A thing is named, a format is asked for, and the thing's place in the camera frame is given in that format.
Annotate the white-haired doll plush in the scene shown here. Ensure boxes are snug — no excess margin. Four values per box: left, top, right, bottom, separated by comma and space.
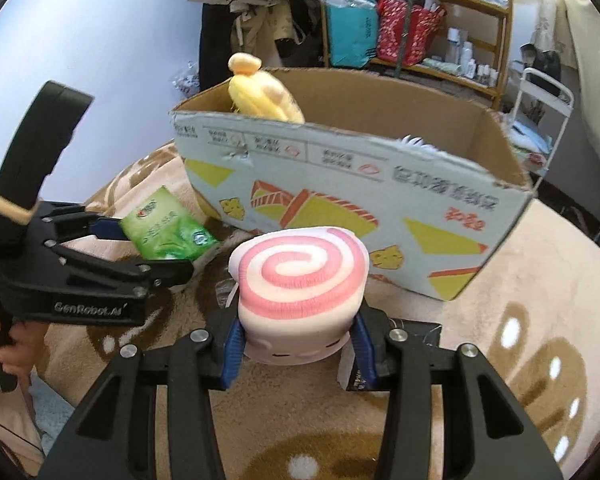
399, 135, 438, 152

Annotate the wooden shelf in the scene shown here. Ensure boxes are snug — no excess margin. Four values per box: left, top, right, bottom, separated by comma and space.
314, 0, 515, 111

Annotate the white trolley cart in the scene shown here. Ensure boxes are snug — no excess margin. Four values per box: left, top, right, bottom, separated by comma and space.
505, 67, 575, 186

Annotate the dark green pole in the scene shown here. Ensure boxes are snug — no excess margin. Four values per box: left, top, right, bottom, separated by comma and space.
395, 0, 421, 78

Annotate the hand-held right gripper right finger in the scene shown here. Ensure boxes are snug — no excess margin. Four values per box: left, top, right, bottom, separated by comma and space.
337, 305, 566, 480

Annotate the black hanging garment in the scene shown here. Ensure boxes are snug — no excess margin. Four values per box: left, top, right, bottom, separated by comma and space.
275, 0, 327, 68

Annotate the floral curtain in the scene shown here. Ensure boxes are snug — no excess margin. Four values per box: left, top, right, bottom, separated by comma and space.
530, 0, 561, 61

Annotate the plastic bag of snacks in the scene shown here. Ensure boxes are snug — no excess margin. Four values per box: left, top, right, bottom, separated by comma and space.
172, 62, 201, 96

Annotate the light blue cloth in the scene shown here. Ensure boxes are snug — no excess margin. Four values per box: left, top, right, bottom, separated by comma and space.
30, 375, 76, 441

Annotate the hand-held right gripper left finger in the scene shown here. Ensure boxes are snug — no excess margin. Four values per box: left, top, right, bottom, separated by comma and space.
37, 310, 248, 480

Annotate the cream reclining chair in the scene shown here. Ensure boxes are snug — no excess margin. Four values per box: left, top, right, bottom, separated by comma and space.
550, 0, 600, 201

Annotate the person's left hand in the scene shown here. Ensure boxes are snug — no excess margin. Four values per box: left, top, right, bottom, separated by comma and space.
0, 305, 46, 391

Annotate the green tissue packet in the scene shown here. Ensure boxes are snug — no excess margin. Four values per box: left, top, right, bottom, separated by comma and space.
119, 186, 221, 262

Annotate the group of cosmetic bottles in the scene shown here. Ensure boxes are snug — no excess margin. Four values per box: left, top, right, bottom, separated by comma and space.
445, 27, 501, 86

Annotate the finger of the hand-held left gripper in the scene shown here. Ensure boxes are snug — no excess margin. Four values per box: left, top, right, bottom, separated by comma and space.
40, 211, 131, 246
45, 242, 196, 291

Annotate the black hanging coat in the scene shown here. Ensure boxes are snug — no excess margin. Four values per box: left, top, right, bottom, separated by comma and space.
200, 2, 232, 93

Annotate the pink swirl roll plush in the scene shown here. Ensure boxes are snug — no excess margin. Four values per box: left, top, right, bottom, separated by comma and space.
228, 227, 371, 366

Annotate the black bag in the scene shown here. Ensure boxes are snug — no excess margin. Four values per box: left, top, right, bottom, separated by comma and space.
520, 44, 562, 83

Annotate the teal shopping bag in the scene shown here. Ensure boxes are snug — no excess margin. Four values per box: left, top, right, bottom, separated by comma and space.
326, 0, 380, 68

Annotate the beige hanging garment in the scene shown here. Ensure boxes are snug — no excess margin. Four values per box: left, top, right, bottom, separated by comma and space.
230, 2, 291, 68

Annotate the printed cardboard box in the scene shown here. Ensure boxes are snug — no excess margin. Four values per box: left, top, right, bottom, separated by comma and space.
169, 66, 537, 302

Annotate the red patterned bag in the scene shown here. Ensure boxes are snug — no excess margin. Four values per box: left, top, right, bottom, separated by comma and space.
377, 0, 446, 66

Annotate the yellow dog plush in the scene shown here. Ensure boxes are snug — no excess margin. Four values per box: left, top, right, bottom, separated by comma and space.
227, 52, 306, 123

